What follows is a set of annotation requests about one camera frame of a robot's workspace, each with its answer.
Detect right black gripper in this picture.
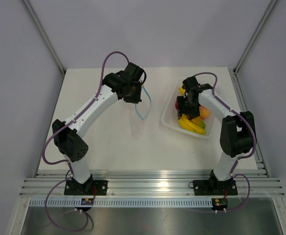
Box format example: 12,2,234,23
176,95,200,120

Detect yellow mango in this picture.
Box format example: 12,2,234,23
179,87,186,95

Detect yellow banana bunch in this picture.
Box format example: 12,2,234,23
178,115,206,135

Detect clear zip top bag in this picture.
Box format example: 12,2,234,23
129,86,152,139

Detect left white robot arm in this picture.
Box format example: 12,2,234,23
52,68,147,195

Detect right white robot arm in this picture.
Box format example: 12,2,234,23
176,75,257,196

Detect orange green mango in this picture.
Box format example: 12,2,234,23
190,117,206,129

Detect orange peach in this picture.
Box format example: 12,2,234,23
199,106,210,119

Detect white plastic basket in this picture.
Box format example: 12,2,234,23
161,77,221,139

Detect right small circuit board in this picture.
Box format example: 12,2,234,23
212,198,228,210

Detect small circuit board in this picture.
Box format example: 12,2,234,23
212,198,228,210
81,198,94,206

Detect left small circuit board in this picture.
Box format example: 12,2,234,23
81,198,94,206

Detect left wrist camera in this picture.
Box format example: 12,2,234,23
124,62,143,80

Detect right aluminium corner post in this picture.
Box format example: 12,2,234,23
232,0,280,74

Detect aluminium corner post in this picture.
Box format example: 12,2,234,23
21,0,66,78
232,0,280,74

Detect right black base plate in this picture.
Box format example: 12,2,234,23
189,179,238,196

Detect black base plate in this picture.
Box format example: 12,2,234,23
189,179,238,196
64,179,108,196

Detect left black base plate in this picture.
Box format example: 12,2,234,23
64,179,108,196

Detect aluminium rail beam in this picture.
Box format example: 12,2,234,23
20,169,285,198

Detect left aluminium corner post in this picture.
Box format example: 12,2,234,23
21,0,66,78

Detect white slotted cable duct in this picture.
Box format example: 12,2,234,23
29,198,212,208

